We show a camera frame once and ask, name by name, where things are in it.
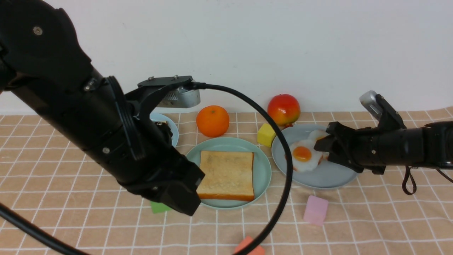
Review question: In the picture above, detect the checkered beige tablecloth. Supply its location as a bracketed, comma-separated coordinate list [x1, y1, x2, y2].
[0, 115, 453, 255]

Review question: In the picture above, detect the light blue plate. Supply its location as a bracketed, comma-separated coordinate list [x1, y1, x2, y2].
[149, 112, 179, 147]

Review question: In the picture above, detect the green plate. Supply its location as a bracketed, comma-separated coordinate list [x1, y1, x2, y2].
[186, 137, 272, 210]

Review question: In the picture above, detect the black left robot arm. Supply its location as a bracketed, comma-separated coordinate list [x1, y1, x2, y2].
[1, 0, 204, 216]

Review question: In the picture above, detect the large fried egg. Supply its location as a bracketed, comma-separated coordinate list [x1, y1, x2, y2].
[289, 139, 328, 172]

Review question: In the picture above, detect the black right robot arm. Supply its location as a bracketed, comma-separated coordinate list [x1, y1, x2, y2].
[314, 121, 453, 175]

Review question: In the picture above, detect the fried egg back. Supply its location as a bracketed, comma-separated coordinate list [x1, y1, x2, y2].
[308, 130, 329, 142]

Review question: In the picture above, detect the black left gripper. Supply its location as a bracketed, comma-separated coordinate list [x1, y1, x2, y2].
[120, 147, 205, 216]

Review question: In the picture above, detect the pink foam cube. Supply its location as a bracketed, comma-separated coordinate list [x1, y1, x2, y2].
[303, 195, 329, 226]

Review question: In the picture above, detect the yellow foam cube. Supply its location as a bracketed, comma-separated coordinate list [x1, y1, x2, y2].
[256, 123, 276, 147]

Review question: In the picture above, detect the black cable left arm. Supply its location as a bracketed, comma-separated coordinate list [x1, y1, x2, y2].
[0, 82, 294, 255]

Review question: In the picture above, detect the orange fruit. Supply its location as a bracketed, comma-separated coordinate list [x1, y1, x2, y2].
[196, 105, 230, 138]

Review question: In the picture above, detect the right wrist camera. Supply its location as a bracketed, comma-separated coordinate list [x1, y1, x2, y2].
[359, 90, 407, 132]

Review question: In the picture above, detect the orange foam cube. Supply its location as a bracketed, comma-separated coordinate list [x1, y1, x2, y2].
[234, 236, 265, 255]

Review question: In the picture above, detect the red yellow apple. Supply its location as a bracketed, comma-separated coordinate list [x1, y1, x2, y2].
[267, 94, 301, 128]

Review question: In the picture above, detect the thin dark cable right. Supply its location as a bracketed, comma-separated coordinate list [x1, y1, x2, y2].
[401, 165, 453, 196]

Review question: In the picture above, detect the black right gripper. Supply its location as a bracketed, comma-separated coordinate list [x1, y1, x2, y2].
[314, 121, 375, 173]

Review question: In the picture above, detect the grey plate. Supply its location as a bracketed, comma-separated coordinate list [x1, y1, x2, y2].
[271, 123, 358, 189]

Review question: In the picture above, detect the green foam cube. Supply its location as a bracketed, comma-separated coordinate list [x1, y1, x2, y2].
[150, 201, 172, 214]

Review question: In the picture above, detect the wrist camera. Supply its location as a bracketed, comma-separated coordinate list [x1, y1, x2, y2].
[137, 75, 201, 110]
[359, 90, 407, 132]

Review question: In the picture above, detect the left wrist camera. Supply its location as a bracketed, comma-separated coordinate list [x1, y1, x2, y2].
[137, 75, 201, 110]

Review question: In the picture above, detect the toast slice bottom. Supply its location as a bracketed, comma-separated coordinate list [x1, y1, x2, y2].
[197, 151, 255, 202]

